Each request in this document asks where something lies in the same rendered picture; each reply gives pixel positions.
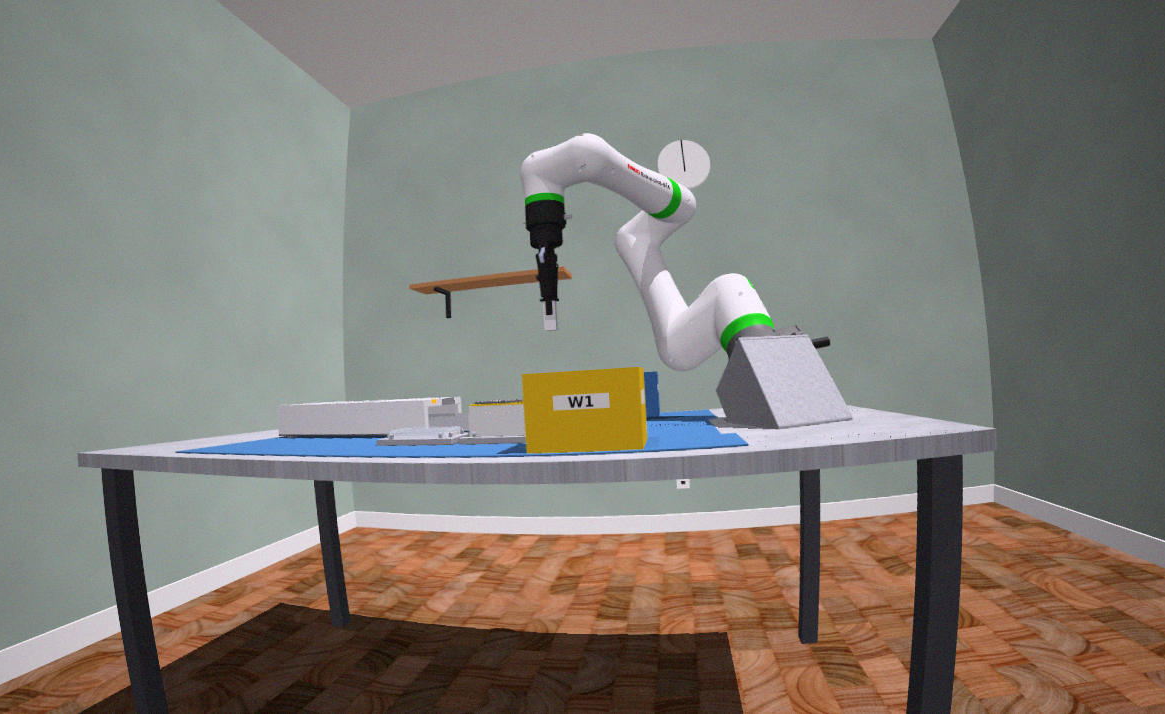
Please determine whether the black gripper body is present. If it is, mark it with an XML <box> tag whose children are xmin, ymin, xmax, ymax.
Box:
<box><xmin>530</xmin><ymin>226</ymin><xmax>563</xmax><ymax>267</ymax></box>

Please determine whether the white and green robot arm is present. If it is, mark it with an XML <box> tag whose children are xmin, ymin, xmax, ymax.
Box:
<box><xmin>520</xmin><ymin>134</ymin><xmax>804</xmax><ymax>372</ymax></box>

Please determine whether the blue bench mat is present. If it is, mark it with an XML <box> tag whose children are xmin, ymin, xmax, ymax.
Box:
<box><xmin>176</xmin><ymin>410</ymin><xmax>749</xmax><ymax>458</ymax></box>

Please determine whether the yellow open bin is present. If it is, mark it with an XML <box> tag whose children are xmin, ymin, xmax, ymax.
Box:
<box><xmin>522</xmin><ymin>367</ymin><xmax>647</xmax><ymax>454</ymax></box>

